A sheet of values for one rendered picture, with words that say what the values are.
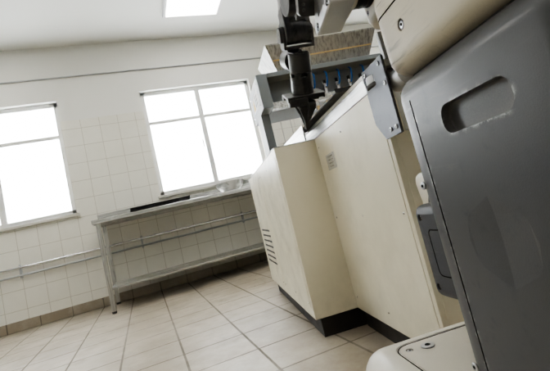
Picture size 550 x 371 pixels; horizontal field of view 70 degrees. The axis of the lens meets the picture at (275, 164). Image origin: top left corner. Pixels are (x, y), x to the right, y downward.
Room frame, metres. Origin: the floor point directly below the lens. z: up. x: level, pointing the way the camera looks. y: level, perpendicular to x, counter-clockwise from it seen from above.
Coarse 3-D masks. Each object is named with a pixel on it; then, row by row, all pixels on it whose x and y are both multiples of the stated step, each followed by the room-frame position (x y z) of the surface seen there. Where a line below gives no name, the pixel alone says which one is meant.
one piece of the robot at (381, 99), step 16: (384, 48) 0.77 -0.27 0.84; (384, 64) 0.75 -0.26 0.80; (368, 80) 0.81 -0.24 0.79; (384, 80) 0.76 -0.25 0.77; (400, 80) 0.72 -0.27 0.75; (368, 96) 0.84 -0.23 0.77; (384, 96) 0.78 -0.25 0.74; (384, 112) 0.79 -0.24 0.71; (384, 128) 0.81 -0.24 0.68; (400, 128) 0.75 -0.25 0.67
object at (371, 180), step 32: (352, 128) 1.29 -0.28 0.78; (320, 160) 1.73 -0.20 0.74; (352, 160) 1.36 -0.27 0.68; (384, 160) 1.13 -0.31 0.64; (416, 160) 1.07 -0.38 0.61; (352, 192) 1.45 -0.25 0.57; (384, 192) 1.19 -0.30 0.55; (416, 192) 1.07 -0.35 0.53; (352, 224) 1.53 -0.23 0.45; (384, 224) 1.25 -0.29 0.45; (416, 224) 1.07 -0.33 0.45; (352, 256) 1.63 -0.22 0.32; (384, 256) 1.31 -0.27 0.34; (416, 256) 1.10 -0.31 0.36; (384, 288) 1.39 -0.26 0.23; (416, 288) 1.15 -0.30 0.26; (384, 320) 1.47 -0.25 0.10; (416, 320) 1.21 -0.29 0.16; (448, 320) 1.07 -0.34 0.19
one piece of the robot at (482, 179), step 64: (384, 0) 0.43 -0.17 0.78; (448, 0) 0.34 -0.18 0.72; (512, 0) 0.30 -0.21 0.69; (448, 64) 0.36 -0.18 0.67; (512, 64) 0.29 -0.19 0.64; (448, 128) 0.39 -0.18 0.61; (512, 128) 0.31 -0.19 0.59; (448, 192) 0.42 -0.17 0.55; (512, 192) 0.33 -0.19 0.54; (448, 256) 0.45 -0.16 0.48; (512, 256) 0.35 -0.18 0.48; (512, 320) 0.38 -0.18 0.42
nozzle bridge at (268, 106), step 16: (320, 64) 1.76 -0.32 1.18; (336, 64) 1.78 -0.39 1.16; (352, 64) 1.82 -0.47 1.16; (368, 64) 1.88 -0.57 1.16; (256, 80) 1.71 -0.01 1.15; (272, 80) 1.77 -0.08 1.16; (288, 80) 1.82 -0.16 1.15; (320, 80) 1.85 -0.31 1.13; (352, 80) 1.88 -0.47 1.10; (256, 96) 1.80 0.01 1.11; (272, 96) 1.80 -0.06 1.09; (256, 112) 1.91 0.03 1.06; (272, 112) 1.81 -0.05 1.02; (288, 112) 1.89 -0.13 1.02; (272, 128) 1.82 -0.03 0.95; (272, 144) 1.81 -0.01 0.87
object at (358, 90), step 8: (360, 80) 1.16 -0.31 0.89; (352, 88) 1.23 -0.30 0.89; (360, 88) 1.18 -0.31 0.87; (344, 96) 1.31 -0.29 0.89; (352, 96) 1.25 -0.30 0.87; (360, 96) 1.19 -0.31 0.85; (336, 104) 1.40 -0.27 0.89; (344, 104) 1.33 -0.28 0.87; (352, 104) 1.27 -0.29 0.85; (328, 112) 1.50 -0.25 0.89; (336, 112) 1.42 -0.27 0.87; (344, 112) 1.35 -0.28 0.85; (320, 120) 1.62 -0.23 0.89; (328, 120) 1.53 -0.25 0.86; (312, 128) 1.76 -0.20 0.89; (320, 128) 1.65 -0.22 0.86; (312, 136) 1.79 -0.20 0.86
